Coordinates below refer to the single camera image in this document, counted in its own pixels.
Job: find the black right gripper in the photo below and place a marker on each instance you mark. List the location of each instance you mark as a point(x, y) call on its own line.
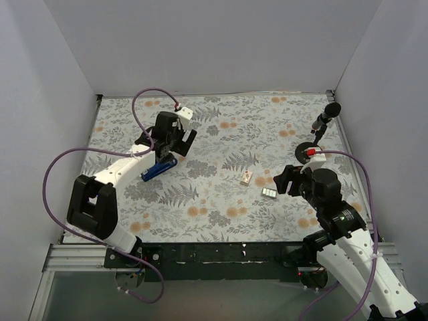
point(284, 180)

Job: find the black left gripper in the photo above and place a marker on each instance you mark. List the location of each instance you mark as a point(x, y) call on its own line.
point(168, 149)

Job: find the white staple box tray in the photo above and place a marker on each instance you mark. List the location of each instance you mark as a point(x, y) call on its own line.
point(269, 193)

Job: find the blue black stapler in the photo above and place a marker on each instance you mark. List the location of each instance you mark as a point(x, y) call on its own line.
point(160, 167)

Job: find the white staple box sleeve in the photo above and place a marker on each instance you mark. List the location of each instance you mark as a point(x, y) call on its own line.
point(246, 177)

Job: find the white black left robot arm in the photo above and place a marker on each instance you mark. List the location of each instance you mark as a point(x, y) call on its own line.
point(93, 205)

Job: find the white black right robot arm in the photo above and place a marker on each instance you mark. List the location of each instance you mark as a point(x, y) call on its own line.
point(346, 248)

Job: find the black microphone on stand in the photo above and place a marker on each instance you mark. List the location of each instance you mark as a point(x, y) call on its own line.
point(318, 128)

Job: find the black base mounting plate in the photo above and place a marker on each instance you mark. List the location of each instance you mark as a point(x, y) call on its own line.
point(285, 261)

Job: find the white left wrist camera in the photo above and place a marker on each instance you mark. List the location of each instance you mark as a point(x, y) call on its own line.
point(185, 115)

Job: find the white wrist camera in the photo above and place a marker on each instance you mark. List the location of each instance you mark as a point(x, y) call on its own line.
point(185, 115)
point(316, 159)

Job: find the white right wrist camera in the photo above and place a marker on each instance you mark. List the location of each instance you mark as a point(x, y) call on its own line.
point(316, 159)

